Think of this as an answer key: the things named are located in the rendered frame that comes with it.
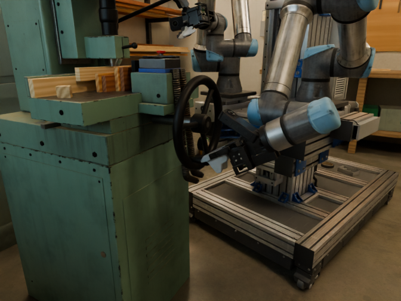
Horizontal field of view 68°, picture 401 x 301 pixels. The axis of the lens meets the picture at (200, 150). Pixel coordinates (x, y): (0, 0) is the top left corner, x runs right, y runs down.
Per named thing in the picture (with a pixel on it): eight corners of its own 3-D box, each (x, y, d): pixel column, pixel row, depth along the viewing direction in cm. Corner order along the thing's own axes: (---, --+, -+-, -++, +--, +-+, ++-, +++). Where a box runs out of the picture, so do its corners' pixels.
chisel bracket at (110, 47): (116, 63, 95) (114, 35, 93) (85, 63, 102) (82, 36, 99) (131, 63, 102) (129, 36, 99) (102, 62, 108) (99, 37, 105)
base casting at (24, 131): (108, 167, 83) (104, 135, 80) (-8, 140, 109) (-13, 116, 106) (188, 132, 120) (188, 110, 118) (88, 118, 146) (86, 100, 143)
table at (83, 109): (111, 131, 69) (108, 106, 67) (30, 119, 83) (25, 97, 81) (219, 99, 120) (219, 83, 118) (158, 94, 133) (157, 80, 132)
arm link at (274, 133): (276, 119, 66) (284, 113, 73) (258, 127, 68) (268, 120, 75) (290, 149, 66) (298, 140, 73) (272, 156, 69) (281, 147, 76)
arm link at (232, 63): (242, 73, 156) (243, 46, 152) (217, 73, 155) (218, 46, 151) (237, 72, 168) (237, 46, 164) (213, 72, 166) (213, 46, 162)
